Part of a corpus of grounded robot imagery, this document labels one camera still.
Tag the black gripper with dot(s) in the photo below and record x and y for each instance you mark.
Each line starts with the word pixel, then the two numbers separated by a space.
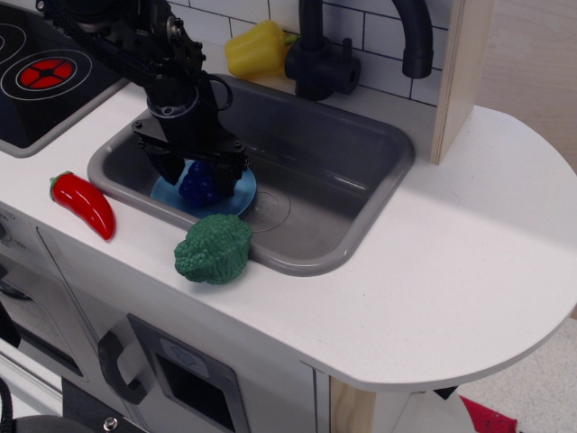
pixel 184 125

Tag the blue toy blueberries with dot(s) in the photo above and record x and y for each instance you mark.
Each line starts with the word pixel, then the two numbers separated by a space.
pixel 198 187

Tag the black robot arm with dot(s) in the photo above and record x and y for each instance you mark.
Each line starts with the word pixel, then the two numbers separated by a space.
pixel 144 42

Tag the light blue plate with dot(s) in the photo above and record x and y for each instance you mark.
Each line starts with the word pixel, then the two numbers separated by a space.
pixel 244 193

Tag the grey sink basin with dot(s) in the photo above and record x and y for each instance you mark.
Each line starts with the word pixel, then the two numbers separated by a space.
pixel 323 176

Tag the green toy broccoli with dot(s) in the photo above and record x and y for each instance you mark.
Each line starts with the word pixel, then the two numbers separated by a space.
pixel 215 250

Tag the red toy chili pepper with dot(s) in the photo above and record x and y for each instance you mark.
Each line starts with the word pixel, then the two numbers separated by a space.
pixel 85 201

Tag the yellow toy bell pepper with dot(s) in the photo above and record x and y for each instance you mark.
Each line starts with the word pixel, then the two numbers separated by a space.
pixel 260 52

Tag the black toy faucet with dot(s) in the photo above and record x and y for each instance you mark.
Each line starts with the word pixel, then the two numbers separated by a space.
pixel 319 69

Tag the black toy stovetop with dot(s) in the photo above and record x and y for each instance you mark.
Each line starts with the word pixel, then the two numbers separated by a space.
pixel 47 82

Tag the grey oven door panel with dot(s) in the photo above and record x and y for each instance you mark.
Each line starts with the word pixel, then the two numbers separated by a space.
pixel 192 379

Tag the wooden side panel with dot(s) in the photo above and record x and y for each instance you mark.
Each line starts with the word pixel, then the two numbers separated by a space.
pixel 467 41

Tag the red cloth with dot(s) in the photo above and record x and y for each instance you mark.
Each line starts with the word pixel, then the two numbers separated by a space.
pixel 487 420

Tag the black oven door handle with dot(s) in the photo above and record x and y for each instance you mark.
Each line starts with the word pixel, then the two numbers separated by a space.
pixel 109 350

